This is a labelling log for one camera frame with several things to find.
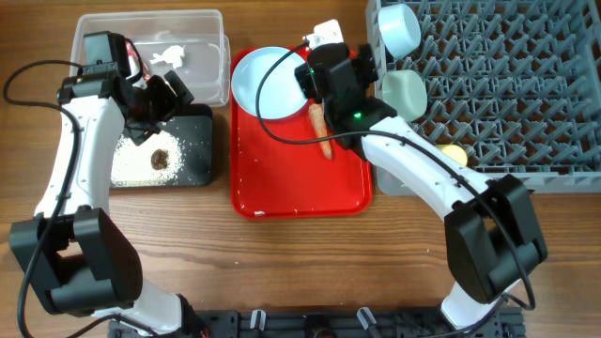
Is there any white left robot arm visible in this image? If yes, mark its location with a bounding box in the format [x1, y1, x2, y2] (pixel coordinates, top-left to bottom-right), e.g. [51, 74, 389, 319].
[8, 31, 212, 337]

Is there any clear plastic bin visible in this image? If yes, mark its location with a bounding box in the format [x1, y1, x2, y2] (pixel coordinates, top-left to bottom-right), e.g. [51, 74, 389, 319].
[71, 9, 230, 107]

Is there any yellow plastic cup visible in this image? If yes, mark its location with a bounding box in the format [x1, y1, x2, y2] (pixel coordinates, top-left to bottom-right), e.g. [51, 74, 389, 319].
[436, 145, 469, 166]

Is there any grey dishwasher rack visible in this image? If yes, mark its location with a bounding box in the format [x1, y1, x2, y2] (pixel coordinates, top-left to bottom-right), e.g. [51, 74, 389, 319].
[365, 0, 600, 193]

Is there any light blue bowl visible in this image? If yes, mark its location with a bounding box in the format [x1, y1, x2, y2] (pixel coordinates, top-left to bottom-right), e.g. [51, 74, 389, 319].
[378, 4, 422, 58]

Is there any red snack wrapper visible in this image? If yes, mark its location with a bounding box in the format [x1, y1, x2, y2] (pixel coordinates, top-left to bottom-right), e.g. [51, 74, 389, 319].
[126, 41, 150, 83]

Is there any mint green bowl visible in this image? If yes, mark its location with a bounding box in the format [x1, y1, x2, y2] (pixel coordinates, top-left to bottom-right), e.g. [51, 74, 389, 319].
[382, 70, 427, 122]

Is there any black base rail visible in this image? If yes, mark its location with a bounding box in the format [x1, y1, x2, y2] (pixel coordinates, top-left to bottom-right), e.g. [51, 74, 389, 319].
[107, 307, 525, 338]

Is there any white rice pile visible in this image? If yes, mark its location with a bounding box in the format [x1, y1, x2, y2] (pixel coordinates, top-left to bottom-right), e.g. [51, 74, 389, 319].
[111, 131, 183, 188]

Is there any red plastic tray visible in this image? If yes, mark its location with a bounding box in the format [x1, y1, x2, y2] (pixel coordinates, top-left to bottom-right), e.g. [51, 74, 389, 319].
[229, 44, 374, 220]

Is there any black square bin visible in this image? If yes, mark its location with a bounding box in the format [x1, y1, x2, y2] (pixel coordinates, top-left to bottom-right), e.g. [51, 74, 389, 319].
[149, 104, 213, 187]

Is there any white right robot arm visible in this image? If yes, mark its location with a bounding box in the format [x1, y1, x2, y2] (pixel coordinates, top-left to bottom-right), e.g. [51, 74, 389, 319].
[295, 42, 548, 330]

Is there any white tissue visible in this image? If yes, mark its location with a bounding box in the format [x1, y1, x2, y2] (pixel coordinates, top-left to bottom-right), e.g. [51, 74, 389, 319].
[150, 45, 185, 69]

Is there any light blue plate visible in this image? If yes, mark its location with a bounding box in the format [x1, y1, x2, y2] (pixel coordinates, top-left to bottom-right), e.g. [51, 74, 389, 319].
[231, 47, 308, 120]

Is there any orange carrot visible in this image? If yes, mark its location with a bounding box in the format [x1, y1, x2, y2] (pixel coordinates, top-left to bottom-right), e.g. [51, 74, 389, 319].
[308, 103, 332, 160]

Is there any brown food scrap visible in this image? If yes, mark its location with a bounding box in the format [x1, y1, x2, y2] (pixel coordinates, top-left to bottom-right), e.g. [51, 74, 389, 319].
[150, 149, 169, 171]

